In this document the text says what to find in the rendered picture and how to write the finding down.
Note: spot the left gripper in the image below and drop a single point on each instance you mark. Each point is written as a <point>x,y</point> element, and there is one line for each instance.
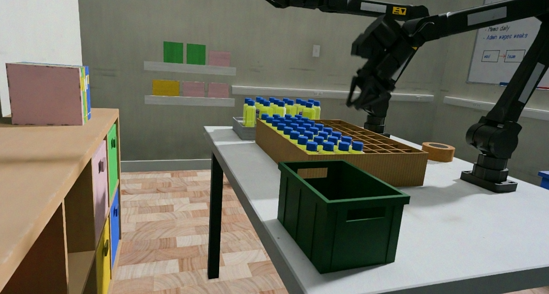
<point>370,80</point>

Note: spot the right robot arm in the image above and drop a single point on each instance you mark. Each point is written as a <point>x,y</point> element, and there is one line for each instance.
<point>402,12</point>

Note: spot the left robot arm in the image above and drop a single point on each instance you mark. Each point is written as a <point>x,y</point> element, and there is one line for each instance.
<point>496,144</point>

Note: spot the dark green plastic crate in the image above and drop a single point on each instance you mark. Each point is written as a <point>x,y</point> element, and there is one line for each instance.
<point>346,220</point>

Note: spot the brown roll of packing tape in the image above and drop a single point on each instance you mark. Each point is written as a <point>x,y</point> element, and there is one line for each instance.
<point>438,152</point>

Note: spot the brown cardboard carton with grid dividers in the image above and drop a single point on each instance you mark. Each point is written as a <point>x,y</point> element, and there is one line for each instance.
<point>393,162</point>

